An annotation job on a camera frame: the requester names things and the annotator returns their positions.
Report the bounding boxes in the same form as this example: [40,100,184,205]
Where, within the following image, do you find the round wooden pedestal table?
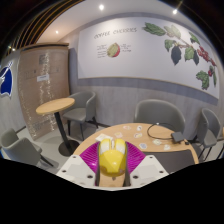
[35,97,81,157]

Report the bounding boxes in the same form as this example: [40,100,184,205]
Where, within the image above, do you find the wooden wall panel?
[17,43,71,141]

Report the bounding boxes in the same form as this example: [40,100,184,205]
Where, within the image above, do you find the recessed ceiling lights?
[10,2,179,52]

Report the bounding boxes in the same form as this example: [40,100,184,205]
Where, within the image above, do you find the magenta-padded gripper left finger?
[56,141,101,188]

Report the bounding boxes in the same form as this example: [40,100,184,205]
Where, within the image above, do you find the white botanical wall mural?
[76,16,221,100]

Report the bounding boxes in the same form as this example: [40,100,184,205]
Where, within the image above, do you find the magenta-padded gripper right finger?
[124,142,170,188]

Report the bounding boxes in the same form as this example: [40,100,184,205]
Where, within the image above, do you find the black adapter block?
[170,131,186,144]

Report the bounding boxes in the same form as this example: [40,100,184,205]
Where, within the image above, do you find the grey armchair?
[0,127,55,168]
[194,107,224,161]
[62,90,99,141]
[133,98,187,135]

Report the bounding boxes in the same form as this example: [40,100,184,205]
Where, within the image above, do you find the black cable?
[146,122,178,141]

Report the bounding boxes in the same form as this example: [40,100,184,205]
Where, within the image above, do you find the blue wall sign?
[0,60,15,99]

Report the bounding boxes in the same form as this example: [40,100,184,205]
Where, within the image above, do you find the yellow computer mouse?
[97,138,128,178]

